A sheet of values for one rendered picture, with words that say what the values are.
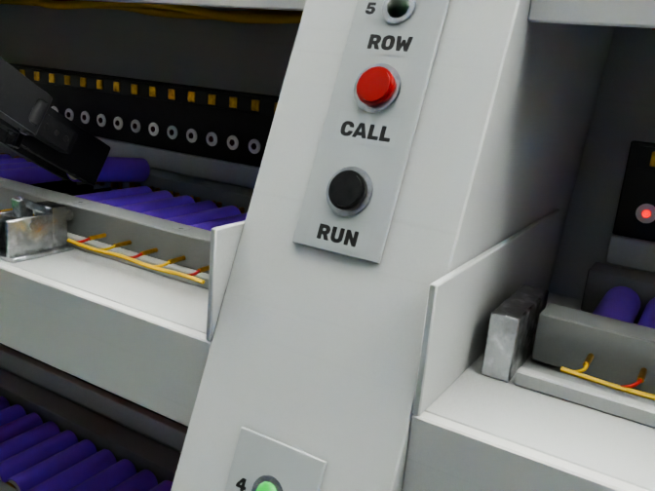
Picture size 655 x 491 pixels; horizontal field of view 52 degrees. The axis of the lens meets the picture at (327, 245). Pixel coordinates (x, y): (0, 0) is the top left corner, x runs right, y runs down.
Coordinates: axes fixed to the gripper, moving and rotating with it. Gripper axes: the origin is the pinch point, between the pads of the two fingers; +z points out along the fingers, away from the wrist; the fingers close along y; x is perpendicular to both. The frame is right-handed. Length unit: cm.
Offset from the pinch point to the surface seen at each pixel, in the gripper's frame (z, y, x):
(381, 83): -7.2, 25.9, 2.8
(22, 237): -3.5, 5.9, -6.8
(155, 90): 8.2, -1.7, 8.5
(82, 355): -2.8, 12.8, -11.5
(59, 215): -1.7, 5.8, -4.9
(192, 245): -0.5, 14.8, -4.3
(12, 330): -2.6, 7.2, -11.7
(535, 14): -5.9, 30.6, 7.1
